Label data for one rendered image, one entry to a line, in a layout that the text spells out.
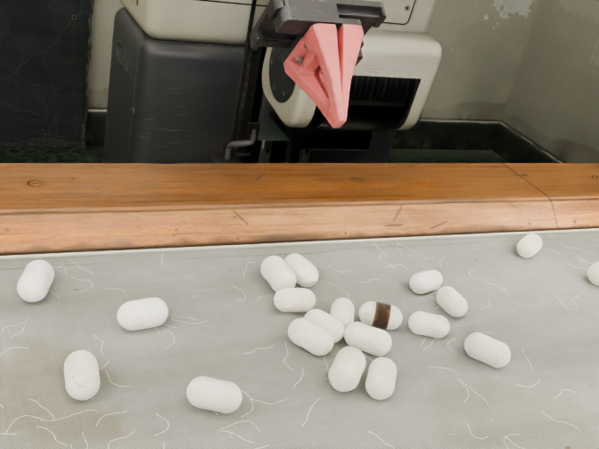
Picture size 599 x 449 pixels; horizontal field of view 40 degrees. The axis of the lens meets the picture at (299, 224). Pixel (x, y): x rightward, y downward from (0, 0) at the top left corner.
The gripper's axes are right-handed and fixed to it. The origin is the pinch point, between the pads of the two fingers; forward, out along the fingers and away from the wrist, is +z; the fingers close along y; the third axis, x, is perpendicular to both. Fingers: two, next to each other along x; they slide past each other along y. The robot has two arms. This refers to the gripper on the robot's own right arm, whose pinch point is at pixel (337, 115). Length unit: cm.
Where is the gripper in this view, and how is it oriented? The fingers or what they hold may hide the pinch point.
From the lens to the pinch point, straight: 67.3
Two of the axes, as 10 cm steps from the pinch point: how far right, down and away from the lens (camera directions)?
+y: 9.0, -0.4, 4.2
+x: -3.8, 3.5, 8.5
